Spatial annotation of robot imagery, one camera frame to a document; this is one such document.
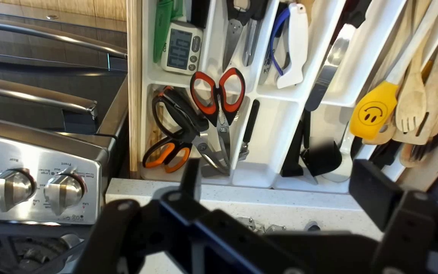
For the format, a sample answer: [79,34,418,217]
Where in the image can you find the stainless steel stove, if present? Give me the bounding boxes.
[0,11,128,274]

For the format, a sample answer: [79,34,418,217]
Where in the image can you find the yellow smiley spatula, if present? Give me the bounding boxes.
[350,81,398,141]

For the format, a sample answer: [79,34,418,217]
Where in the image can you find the left stove knob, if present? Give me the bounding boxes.
[0,169,35,212]

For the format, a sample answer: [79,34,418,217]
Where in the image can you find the stove knob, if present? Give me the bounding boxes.
[0,169,35,212]
[44,174,84,212]

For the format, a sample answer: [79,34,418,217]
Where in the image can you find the small black handled peeler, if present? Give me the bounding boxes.
[239,99,260,162]

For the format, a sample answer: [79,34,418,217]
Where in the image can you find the wooden fork spoon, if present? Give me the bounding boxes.
[394,0,432,137]

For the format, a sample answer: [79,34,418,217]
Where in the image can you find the right stove knob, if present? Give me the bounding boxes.
[44,174,84,212]

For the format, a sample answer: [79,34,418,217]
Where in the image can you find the white handled tool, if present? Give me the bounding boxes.
[277,4,309,89]

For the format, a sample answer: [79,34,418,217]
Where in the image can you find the green handled utensil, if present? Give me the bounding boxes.
[153,0,182,63]

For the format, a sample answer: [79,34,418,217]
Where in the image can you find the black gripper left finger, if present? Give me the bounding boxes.
[74,159,202,274]

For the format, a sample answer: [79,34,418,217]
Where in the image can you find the red handled scissors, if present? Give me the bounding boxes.
[188,67,246,171]

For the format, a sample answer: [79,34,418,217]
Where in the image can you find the digital kitchen timer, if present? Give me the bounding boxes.
[161,22,202,75]

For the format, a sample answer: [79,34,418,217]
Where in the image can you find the grey kitchen drawer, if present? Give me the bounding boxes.
[125,0,438,195]

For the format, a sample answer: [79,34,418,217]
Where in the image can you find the orange black kitchen shears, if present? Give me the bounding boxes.
[141,87,230,176]

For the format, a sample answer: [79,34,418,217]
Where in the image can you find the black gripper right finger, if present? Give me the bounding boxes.
[348,160,438,274]

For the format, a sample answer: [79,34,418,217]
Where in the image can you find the white cutlery organizer tray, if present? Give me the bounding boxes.
[141,0,409,194]

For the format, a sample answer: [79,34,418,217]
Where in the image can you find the black grill brush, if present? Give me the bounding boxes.
[301,141,342,177]

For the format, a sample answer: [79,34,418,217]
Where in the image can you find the silver tongs black handle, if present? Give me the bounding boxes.
[222,0,268,69]

